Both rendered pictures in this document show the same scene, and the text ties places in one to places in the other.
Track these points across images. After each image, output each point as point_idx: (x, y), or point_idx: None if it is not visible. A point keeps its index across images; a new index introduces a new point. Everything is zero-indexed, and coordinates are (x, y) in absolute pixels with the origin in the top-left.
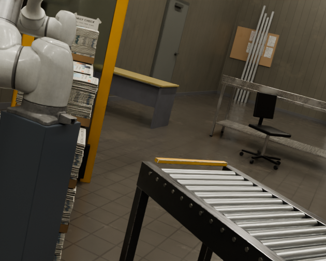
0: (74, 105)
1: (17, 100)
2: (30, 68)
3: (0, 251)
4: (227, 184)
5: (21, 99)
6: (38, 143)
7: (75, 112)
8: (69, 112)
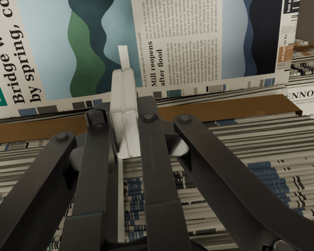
0: (5, 176)
1: (304, 121)
2: None
3: None
4: None
5: (290, 127)
6: None
7: (3, 154)
8: (36, 147)
